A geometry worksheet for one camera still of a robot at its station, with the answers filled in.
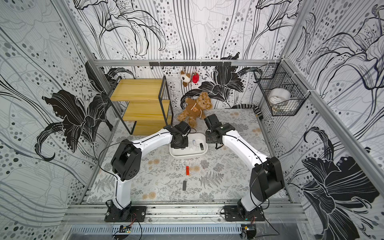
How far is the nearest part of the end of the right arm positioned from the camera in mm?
591

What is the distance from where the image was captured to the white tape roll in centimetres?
72

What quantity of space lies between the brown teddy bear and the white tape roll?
456mm
